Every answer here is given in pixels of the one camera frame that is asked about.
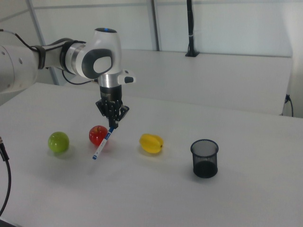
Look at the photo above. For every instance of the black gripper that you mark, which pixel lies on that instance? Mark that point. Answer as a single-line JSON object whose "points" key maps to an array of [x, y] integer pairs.
{"points": [[110, 94]]}

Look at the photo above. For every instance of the blue white marker pen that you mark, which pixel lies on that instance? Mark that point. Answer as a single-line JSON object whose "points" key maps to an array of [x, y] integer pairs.
{"points": [[102, 144]]}

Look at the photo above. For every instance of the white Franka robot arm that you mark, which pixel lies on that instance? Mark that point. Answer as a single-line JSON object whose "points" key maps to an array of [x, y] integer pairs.
{"points": [[99, 47]]}

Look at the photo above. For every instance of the black mesh pen cup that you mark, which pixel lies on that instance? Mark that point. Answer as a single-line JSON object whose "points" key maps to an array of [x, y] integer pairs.
{"points": [[205, 165]]}

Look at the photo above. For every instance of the red apple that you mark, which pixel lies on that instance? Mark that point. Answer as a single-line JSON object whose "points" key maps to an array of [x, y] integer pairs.
{"points": [[95, 136]]}

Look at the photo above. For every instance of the yellow star fruit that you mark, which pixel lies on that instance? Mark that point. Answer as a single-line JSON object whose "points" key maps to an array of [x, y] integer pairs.
{"points": [[151, 143]]}

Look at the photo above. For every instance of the green apple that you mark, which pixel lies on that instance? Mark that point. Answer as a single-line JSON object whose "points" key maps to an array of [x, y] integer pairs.
{"points": [[58, 142]]}

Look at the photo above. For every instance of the black pole with base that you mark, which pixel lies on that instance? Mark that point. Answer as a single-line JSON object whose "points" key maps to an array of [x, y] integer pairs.
{"points": [[191, 30]]}

